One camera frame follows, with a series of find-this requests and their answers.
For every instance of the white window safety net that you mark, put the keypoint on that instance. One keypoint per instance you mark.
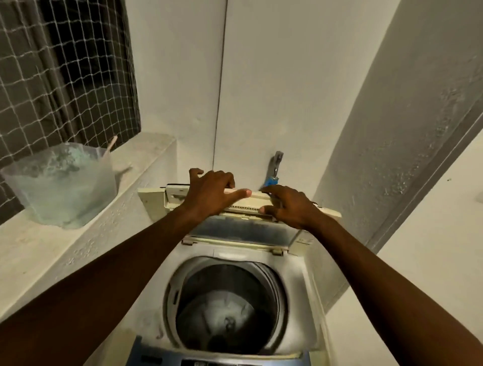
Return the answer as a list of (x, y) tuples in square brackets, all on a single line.
[(68, 68)]

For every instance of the person's right thumb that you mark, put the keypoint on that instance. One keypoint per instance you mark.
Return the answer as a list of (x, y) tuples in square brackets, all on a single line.
[(268, 212)]

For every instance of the white top-load washing machine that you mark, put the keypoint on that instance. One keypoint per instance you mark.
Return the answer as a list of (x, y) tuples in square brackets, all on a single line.
[(226, 301)]

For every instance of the person's left hand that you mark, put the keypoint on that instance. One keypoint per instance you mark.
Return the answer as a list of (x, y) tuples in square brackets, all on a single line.
[(205, 196)]

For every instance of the person's left thumb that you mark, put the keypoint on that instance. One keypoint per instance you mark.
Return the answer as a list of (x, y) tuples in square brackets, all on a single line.
[(238, 193)]

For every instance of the cream folding washing machine lid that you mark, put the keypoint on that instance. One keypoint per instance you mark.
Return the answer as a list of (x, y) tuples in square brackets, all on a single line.
[(241, 230)]

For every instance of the person's right hand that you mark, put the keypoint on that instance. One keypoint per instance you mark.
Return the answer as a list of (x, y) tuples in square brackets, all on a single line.
[(296, 211)]

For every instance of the clear plastic detergent powder bag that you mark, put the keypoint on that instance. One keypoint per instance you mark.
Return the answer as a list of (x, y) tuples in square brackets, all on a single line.
[(64, 188)]

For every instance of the person's left little finger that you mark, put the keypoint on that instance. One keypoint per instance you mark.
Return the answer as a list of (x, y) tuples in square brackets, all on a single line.
[(194, 175)]

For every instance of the person's right forearm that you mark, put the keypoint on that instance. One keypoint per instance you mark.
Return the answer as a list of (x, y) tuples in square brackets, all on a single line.
[(385, 298)]

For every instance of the person's left forearm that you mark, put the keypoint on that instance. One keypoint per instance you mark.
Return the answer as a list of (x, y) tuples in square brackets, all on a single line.
[(94, 286)]

